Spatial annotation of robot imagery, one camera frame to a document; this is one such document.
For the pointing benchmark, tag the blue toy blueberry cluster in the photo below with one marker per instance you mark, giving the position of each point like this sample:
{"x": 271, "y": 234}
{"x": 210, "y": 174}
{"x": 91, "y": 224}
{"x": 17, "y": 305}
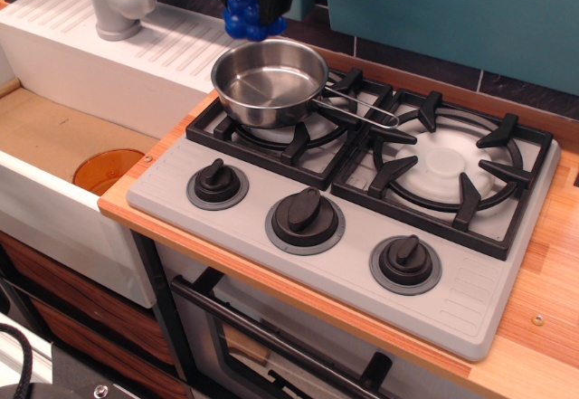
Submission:
{"x": 242, "y": 21}

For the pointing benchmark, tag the stainless steel pan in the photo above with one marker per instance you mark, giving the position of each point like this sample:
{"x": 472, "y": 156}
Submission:
{"x": 277, "y": 83}

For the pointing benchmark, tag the black left stove knob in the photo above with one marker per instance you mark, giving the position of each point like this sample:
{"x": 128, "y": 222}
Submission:
{"x": 217, "y": 187}

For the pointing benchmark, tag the black stove knob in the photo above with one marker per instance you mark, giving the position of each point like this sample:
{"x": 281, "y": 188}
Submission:
{"x": 306, "y": 223}
{"x": 217, "y": 187}
{"x": 405, "y": 265}

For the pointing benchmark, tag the black middle stove knob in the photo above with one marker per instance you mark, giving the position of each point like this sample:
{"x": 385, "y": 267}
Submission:
{"x": 306, "y": 223}

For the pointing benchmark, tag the grey toy stove top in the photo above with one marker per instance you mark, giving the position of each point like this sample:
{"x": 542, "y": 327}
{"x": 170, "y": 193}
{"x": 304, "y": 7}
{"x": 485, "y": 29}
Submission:
{"x": 461, "y": 313}

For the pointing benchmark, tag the black right stove knob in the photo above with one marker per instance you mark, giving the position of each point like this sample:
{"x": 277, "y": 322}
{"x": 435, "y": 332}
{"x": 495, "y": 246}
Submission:
{"x": 405, "y": 265}

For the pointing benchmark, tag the black left burner grate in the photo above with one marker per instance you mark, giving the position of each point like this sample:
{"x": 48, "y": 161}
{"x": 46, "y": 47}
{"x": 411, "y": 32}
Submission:
{"x": 311, "y": 152}

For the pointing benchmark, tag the black burner grate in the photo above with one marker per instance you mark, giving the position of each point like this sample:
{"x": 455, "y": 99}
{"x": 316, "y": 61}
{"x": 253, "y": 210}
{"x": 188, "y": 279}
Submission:
{"x": 311, "y": 152}
{"x": 474, "y": 180}

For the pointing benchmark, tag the white sink unit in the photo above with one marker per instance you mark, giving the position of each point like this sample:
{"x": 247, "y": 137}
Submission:
{"x": 68, "y": 95}

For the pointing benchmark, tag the teal cabinet right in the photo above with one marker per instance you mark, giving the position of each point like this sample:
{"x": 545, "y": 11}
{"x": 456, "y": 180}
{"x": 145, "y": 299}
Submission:
{"x": 529, "y": 40}

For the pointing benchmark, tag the black right burner grate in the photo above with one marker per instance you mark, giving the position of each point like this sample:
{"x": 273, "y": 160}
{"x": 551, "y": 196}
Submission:
{"x": 474, "y": 180}

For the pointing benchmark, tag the wooden drawer fronts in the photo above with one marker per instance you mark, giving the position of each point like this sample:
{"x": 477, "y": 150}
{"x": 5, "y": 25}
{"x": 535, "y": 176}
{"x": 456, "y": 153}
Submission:
{"x": 96, "y": 324}

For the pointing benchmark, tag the oven door with handle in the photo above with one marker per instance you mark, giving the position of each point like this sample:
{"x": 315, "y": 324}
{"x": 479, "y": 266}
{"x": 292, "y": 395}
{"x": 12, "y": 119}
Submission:
{"x": 261, "y": 347}

